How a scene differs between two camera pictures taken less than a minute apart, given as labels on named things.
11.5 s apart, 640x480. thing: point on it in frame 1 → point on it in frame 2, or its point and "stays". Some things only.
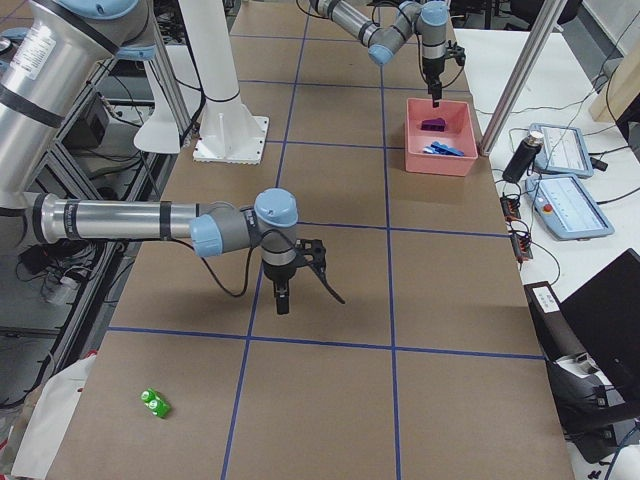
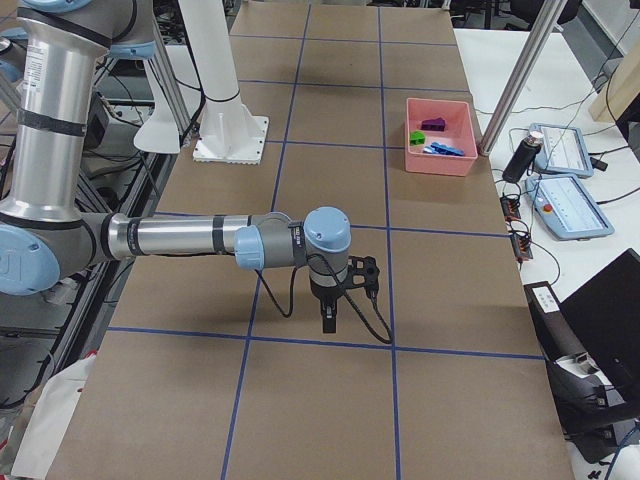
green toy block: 155,402 → 417,138
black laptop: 591,344 stays
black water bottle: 523,157 stays
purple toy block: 437,124 stays
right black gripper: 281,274 → 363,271
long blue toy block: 442,148 stays
